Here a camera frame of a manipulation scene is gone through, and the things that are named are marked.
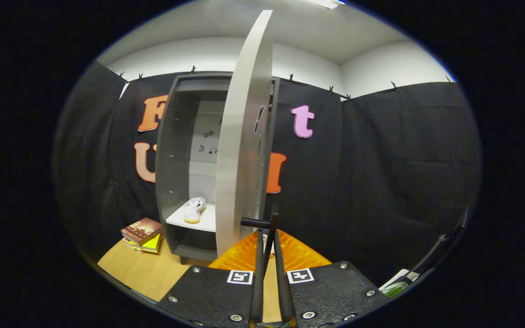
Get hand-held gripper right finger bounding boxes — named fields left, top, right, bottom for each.
left=272, top=229, right=388, bottom=328

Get white striped shoe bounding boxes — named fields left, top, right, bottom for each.
left=183, top=196, right=207, bottom=224

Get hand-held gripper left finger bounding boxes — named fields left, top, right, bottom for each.
left=157, top=230, right=265, bottom=328

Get ceiling light panel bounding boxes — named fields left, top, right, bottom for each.
left=306, top=0, right=346, bottom=10

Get yellow book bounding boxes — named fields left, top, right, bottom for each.
left=126, top=232, right=165, bottom=255

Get black backdrop cloth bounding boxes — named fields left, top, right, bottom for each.
left=53, top=61, right=482, bottom=287

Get brown cover book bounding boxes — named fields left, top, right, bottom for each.
left=120, top=217, right=164, bottom=246

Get beige shoe cabinet door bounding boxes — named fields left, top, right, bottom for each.
left=215, top=10, right=274, bottom=258

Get white paper sheets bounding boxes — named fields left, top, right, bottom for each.
left=379, top=269, right=420, bottom=292

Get row of black cloth clips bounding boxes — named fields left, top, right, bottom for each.
left=118, top=66, right=454, bottom=103

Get green object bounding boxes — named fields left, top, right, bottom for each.
left=381, top=282, right=410, bottom=298

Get grey shoe cabinet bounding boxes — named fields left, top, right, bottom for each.
left=155, top=72, right=281, bottom=266

